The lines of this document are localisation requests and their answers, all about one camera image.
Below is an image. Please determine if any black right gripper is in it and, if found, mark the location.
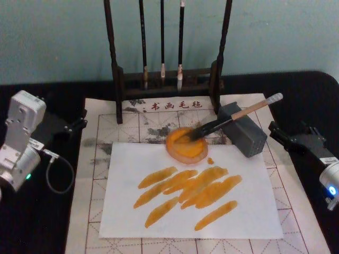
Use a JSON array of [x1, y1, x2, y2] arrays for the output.
[[267, 120, 339, 166]]

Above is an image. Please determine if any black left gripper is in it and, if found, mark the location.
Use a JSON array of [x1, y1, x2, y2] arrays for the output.
[[30, 110, 88, 149]]

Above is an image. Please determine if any grey perforated rectangular block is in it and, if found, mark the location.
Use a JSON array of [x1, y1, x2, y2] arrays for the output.
[[217, 101, 268, 159]]

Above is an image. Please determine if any dark wooden brush rack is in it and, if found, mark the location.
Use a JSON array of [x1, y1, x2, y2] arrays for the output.
[[103, 0, 234, 125]]

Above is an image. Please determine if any white gridded calligraphy felt mat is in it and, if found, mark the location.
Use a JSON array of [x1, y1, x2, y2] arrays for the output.
[[65, 92, 332, 254]]

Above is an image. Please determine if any white paper with orange strokes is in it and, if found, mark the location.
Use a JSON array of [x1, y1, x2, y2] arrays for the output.
[[98, 142, 284, 240]]

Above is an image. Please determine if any hanging black brush, brown tip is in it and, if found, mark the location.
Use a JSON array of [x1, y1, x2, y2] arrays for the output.
[[138, 0, 149, 91]]

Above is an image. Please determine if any round dish of orange paint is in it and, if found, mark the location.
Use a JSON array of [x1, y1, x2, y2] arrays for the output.
[[165, 126, 209, 165]]

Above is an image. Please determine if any black table cloth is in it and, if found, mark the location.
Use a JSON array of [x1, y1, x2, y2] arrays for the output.
[[0, 70, 339, 254]]

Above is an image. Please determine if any hanging black brush, short tip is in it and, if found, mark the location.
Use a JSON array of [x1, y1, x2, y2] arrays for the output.
[[159, 0, 167, 80]]

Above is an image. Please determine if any hanging black brush, white tip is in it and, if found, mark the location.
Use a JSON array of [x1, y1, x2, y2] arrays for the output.
[[176, 0, 186, 92]]

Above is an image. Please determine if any thin dark gripper cable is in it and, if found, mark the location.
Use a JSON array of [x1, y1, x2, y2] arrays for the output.
[[42, 148, 76, 195]]

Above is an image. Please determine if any wooden handled paint brush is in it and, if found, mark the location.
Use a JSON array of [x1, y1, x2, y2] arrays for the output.
[[185, 93, 284, 141]]

